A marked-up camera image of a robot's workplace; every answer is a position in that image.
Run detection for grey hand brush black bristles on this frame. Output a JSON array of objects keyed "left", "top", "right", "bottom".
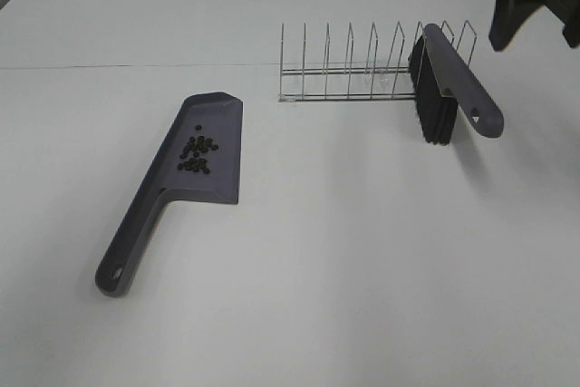
[{"left": 409, "top": 24, "right": 504, "bottom": 145}]

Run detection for pile of coffee beans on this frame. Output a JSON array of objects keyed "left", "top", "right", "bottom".
[{"left": 176, "top": 124, "right": 220, "bottom": 175}]

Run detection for grey plastic dustpan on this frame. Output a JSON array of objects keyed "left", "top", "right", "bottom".
[{"left": 95, "top": 92, "right": 243, "bottom": 297}]

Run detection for chrome wire dish rack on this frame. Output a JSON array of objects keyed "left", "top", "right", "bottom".
[{"left": 276, "top": 20, "right": 478, "bottom": 105}]

